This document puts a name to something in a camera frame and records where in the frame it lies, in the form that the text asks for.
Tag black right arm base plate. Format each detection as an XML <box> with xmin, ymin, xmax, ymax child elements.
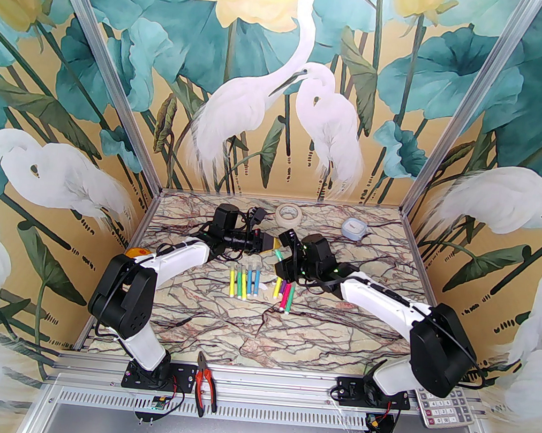
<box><xmin>334</xmin><ymin>376</ymin><xmax>413</xmax><ymax>411</ymax></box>

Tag grey desk calculator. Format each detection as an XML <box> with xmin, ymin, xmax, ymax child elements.
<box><xmin>410</xmin><ymin>383</ymin><xmax>478</xmax><ymax>433</ymax></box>

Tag small blue white round box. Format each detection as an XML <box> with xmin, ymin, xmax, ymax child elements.
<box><xmin>341</xmin><ymin>217</ymin><xmax>368</xmax><ymax>241</ymax></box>

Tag red handled pliers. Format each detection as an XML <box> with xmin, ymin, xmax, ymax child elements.
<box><xmin>191</xmin><ymin>350</ymin><xmax>223</xmax><ymax>419</ymax></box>

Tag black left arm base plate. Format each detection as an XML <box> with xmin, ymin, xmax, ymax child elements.
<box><xmin>122</xmin><ymin>357</ymin><xmax>197</xmax><ymax>394</ymax></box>

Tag black mount with yellow connector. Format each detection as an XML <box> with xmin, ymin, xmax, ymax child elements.
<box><xmin>365</xmin><ymin>412</ymin><xmax>398</xmax><ymax>433</ymax></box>

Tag aluminium frame post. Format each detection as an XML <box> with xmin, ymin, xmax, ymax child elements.
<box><xmin>401</xmin><ymin>0</ymin><xmax>542</xmax><ymax>224</ymax></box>
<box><xmin>34</xmin><ymin>0</ymin><xmax>180</xmax><ymax>192</ymax></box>

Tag aluminium frame rail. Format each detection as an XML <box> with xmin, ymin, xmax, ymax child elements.
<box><xmin>47</xmin><ymin>349</ymin><xmax>492</xmax><ymax>423</ymax></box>

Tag beige masking tape roll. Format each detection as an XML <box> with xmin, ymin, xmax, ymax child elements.
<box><xmin>274</xmin><ymin>203</ymin><xmax>304</xmax><ymax>228</ymax></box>

